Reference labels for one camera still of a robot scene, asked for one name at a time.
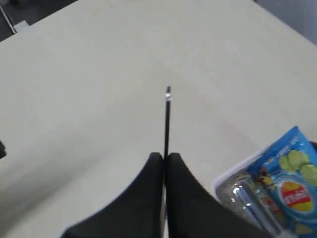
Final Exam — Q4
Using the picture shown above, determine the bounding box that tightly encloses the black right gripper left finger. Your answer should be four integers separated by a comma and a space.
62, 152, 165, 238

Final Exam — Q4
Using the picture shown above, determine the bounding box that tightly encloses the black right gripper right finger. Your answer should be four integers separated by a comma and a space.
165, 153, 271, 238

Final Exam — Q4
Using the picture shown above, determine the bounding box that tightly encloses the blue Lays chip bag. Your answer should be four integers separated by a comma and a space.
247, 126, 317, 238

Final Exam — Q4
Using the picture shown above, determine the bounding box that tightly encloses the stainless steel table knife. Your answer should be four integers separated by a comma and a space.
163, 86, 171, 238

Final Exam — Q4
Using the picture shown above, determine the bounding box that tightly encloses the white plastic lattice basket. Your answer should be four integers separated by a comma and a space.
211, 142, 282, 204

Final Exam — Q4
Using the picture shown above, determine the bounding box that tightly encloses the black object at table edge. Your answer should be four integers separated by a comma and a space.
0, 141, 6, 159

